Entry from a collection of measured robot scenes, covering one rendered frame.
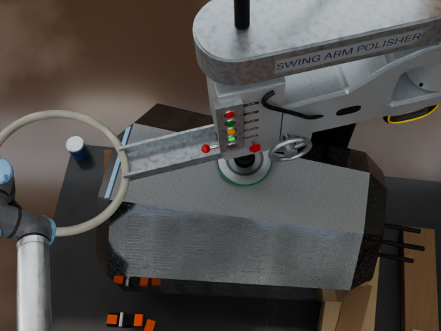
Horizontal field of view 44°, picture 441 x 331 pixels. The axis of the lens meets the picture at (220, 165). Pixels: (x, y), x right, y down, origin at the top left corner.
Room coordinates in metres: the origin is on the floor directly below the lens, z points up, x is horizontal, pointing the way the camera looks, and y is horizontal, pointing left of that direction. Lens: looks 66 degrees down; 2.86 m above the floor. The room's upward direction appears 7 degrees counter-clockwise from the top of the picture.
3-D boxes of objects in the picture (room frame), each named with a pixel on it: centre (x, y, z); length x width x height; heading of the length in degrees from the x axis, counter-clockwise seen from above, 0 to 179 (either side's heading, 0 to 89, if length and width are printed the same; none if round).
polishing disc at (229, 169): (0.90, -0.10, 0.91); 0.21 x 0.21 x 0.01
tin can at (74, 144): (1.47, 0.81, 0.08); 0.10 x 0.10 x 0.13
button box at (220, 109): (0.78, -0.04, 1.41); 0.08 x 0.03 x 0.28; 97
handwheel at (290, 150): (0.80, -0.23, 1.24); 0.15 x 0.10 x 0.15; 97
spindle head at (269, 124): (0.91, -0.18, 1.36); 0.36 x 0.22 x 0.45; 97
